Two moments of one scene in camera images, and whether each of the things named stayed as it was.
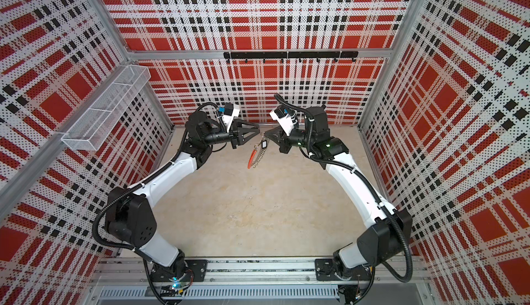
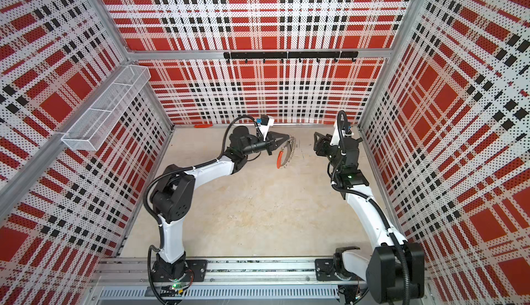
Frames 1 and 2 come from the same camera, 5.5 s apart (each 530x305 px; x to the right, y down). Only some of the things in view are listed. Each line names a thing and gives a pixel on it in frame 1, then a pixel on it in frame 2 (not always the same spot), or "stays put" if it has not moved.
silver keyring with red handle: x=258 y=152 -> x=290 y=147
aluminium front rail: x=261 y=282 stays put
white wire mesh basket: x=95 y=125 stays put
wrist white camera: x=230 y=111 -> x=264 y=129
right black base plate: x=326 y=270 stays put
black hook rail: x=293 y=54 stays put
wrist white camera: x=287 y=118 -> x=335 y=140
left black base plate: x=194 y=270 stays put
